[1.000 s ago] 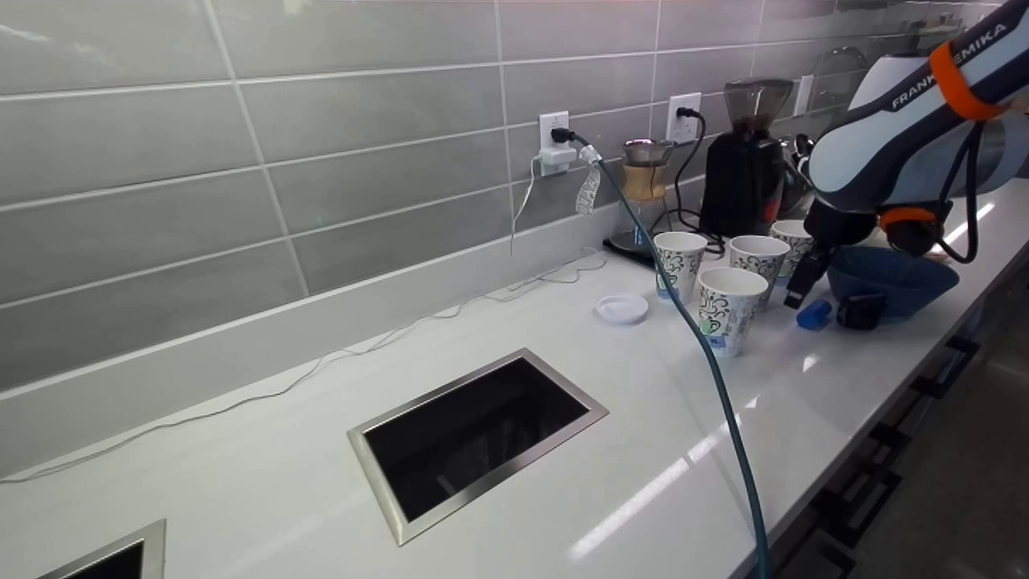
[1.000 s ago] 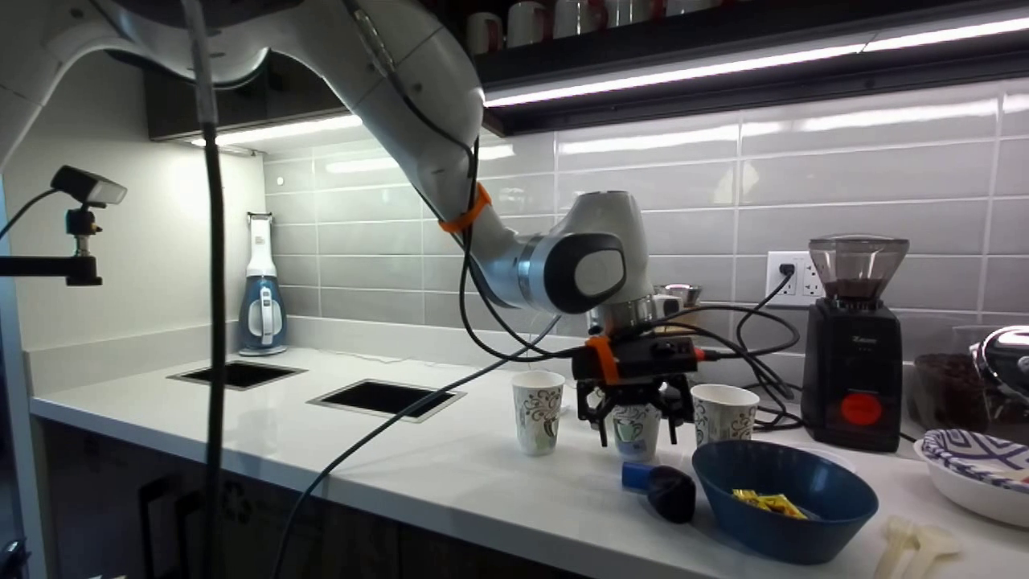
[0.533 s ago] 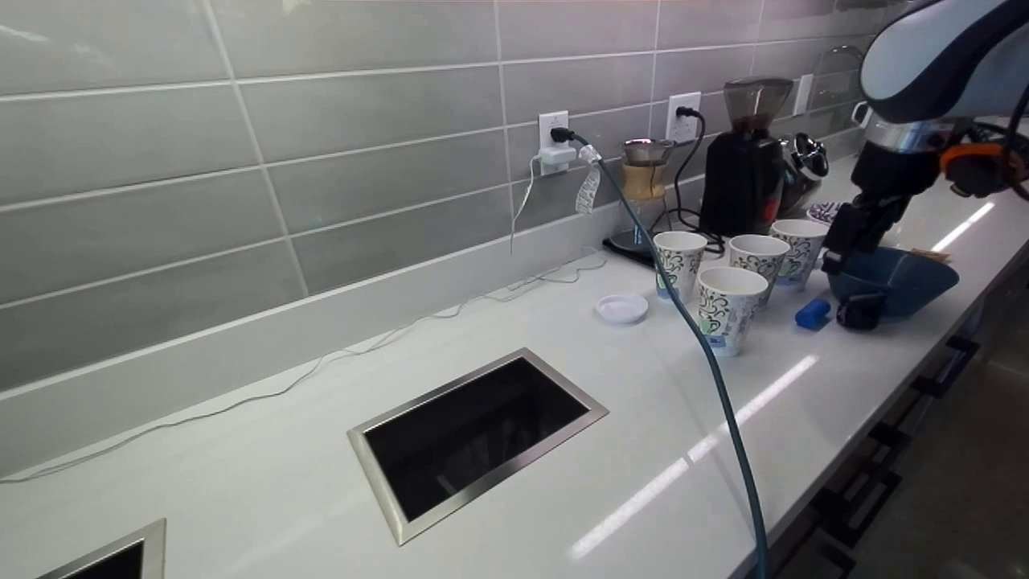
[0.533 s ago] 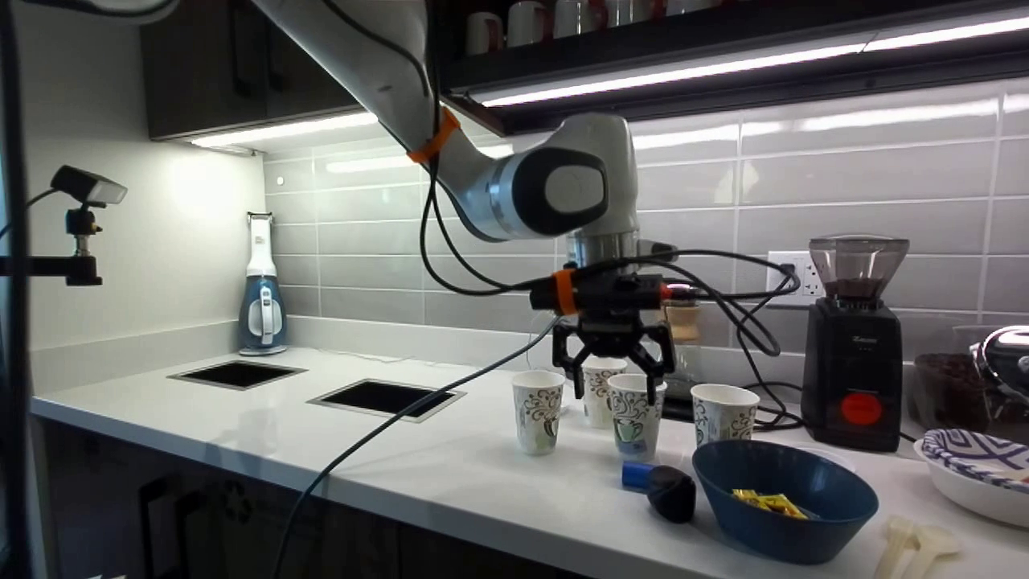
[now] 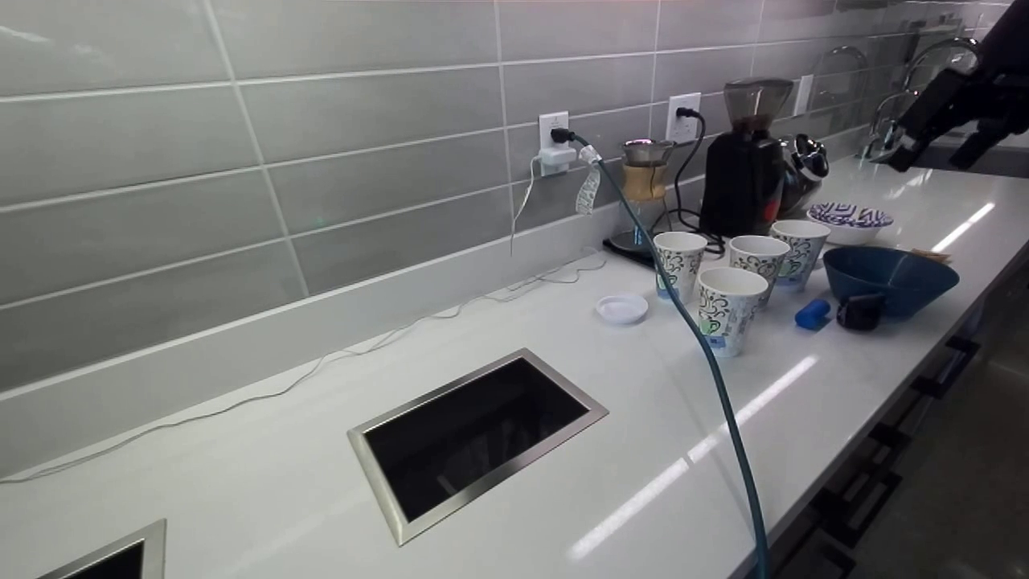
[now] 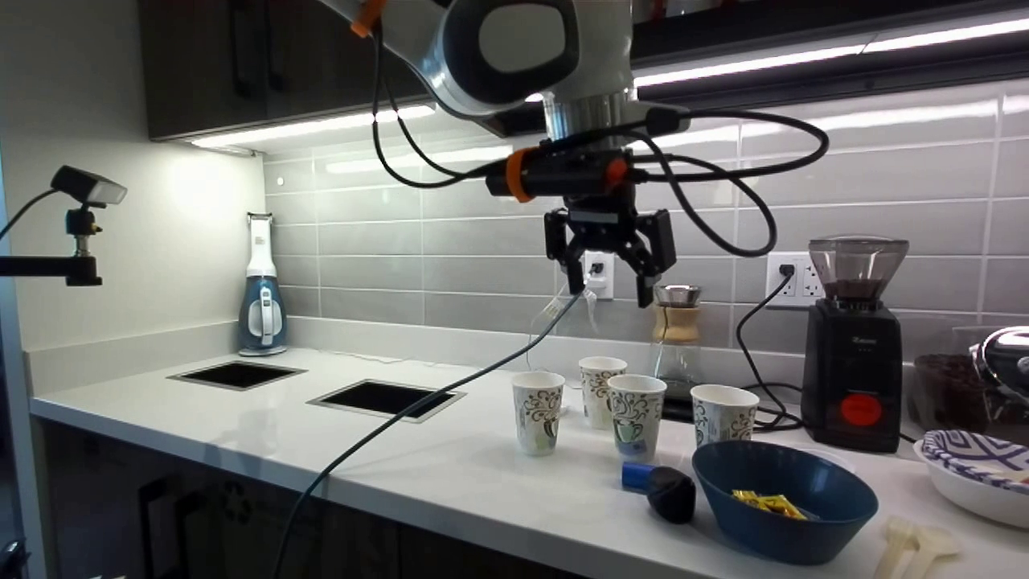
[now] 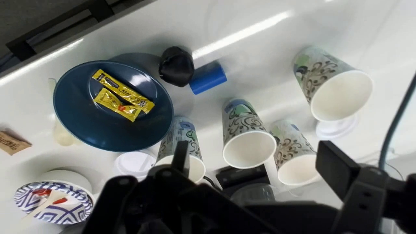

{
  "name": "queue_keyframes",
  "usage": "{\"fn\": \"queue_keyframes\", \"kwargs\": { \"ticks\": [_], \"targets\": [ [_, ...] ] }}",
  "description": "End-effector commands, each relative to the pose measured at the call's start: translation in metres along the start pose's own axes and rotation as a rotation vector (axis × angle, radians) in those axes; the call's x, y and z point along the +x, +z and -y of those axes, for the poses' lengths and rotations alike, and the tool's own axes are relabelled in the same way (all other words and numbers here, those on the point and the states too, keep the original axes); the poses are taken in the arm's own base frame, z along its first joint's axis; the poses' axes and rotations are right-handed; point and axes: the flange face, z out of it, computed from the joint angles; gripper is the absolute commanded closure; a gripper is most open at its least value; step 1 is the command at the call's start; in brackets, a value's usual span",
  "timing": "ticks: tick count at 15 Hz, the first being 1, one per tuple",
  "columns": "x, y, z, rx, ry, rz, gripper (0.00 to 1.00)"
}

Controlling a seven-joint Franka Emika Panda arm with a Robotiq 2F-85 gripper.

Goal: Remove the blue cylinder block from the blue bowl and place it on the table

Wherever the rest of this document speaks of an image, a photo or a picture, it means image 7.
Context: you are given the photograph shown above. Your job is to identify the translucent plastic spoon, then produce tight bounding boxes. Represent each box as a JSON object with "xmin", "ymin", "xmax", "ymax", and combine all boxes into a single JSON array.
[{"xmin": 47, "ymin": 76, "xmax": 77, "ymax": 147}]

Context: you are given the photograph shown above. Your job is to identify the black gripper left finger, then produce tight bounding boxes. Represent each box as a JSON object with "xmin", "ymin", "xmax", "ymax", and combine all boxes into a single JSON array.
[{"xmin": 171, "ymin": 139, "xmax": 191, "ymax": 179}]

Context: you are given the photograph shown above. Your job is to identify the dark blue bowl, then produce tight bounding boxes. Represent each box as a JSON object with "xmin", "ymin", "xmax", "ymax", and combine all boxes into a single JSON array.
[{"xmin": 52, "ymin": 52, "xmax": 175, "ymax": 153}]

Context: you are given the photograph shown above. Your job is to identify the white red paper sachet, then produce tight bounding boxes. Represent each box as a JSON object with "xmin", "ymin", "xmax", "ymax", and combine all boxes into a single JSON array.
[{"xmin": 28, "ymin": 186, "xmax": 70, "ymax": 218}]

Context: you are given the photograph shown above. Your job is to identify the patterned white paper cup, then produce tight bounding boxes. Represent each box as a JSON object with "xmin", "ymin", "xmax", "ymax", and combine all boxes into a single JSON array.
[
  {"xmin": 269, "ymin": 119, "xmax": 322, "ymax": 187},
  {"xmin": 291, "ymin": 44, "xmax": 374, "ymax": 123},
  {"xmin": 221, "ymin": 97, "xmax": 278, "ymax": 170},
  {"xmin": 155, "ymin": 115, "xmax": 207, "ymax": 184}
]

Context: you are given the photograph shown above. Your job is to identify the blue white patterned bowl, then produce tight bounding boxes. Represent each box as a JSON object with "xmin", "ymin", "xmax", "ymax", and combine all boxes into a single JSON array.
[{"xmin": 13, "ymin": 167, "xmax": 95, "ymax": 226}]

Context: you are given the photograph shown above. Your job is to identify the long yellow sauce packet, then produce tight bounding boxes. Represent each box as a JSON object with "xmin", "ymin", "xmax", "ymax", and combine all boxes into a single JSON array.
[{"xmin": 91, "ymin": 67, "xmax": 156, "ymax": 114}]

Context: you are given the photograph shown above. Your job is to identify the short yellow sauce packet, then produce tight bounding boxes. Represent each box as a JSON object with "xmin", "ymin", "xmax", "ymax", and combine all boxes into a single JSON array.
[{"xmin": 92, "ymin": 87, "xmax": 144, "ymax": 123}]

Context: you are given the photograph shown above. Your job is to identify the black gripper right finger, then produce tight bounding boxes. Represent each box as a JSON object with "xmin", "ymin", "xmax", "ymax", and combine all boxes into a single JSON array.
[{"xmin": 314, "ymin": 139, "xmax": 363, "ymax": 200}]

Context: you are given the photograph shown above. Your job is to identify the small black round object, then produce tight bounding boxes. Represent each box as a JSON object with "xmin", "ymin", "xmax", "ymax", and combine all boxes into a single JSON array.
[{"xmin": 157, "ymin": 45, "xmax": 196, "ymax": 88}]

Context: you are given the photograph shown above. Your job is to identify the long teal cable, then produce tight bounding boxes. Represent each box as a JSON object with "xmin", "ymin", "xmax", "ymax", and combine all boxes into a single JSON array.
[{"xmin": 377, "ymin": 70, "xmax": 416, "ymax": 171}]

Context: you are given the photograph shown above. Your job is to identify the white plastic cup lid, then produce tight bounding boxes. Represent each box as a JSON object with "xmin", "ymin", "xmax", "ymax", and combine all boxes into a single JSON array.
[{"xmin": 114, "ymin": 149, "xmax": 158, "ymax": 182}]

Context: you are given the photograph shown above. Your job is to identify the blue cylinder block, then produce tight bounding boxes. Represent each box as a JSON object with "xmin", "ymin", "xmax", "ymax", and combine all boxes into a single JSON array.
[{"xmin": 188, "ymin": 59, "xmax": 229, "ymax": 96}]

